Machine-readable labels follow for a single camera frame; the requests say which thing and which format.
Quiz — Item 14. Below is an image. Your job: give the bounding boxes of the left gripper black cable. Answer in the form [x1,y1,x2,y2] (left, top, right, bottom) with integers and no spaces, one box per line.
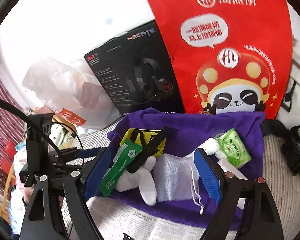
[0,96,84,170]

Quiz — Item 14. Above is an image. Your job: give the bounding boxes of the white mesh drawstring bag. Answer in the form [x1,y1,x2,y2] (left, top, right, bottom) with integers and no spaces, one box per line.
[153,154,204,215]

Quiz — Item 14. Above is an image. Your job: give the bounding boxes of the purple towel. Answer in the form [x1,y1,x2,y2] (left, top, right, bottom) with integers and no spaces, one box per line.
[86,107,266,230]

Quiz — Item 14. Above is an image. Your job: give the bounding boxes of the black headset box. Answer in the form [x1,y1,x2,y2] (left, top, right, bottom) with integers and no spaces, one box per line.
[84,21,185,115]

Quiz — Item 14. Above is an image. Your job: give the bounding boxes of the yellow black pouch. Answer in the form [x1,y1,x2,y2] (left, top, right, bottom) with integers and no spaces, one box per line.
[120,128,166,157]

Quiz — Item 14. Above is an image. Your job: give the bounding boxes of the red striped curtain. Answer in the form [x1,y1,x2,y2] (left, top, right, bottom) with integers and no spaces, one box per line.
[0,68,26,196]

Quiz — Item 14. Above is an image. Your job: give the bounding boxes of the green wet wipe packet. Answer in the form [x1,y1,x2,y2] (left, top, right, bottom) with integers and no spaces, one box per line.
[99,139,142,197]

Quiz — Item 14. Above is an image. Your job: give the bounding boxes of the white Miniso plastic bag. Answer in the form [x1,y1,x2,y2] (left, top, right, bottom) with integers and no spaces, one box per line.
[22,60,121,130]

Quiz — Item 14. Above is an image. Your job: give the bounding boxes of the person's left hand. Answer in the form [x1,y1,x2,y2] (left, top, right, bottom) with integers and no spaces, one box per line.
[23,186,34,203]

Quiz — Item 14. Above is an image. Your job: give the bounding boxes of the green tissue pack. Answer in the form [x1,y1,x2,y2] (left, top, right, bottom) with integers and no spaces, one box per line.
[215,128,251,169]

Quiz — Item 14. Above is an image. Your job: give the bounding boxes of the long black watch strap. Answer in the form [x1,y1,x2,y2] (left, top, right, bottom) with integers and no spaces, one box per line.
[127,126,172,173]

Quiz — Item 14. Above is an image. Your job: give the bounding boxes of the red Haidilao paper bag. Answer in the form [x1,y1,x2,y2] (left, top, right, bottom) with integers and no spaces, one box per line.
[148,0,292,119]

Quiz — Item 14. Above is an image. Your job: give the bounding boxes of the white sponge block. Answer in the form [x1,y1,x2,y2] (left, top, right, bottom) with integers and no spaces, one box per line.
[216,150,248,180]

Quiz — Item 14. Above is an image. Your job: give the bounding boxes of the newspaper sheet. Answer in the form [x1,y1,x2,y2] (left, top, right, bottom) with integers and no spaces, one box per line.
[87,197,205,240]

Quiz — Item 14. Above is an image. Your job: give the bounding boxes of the white glove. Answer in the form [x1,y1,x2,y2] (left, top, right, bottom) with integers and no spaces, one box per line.
[115,156,157,206]

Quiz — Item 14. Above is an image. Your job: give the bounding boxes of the white tissue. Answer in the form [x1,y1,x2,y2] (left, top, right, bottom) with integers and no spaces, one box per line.
[204,138,220,155]

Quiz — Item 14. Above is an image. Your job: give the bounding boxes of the white Nike waist bag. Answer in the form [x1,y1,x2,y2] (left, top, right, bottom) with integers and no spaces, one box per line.
[261,36,300,178]

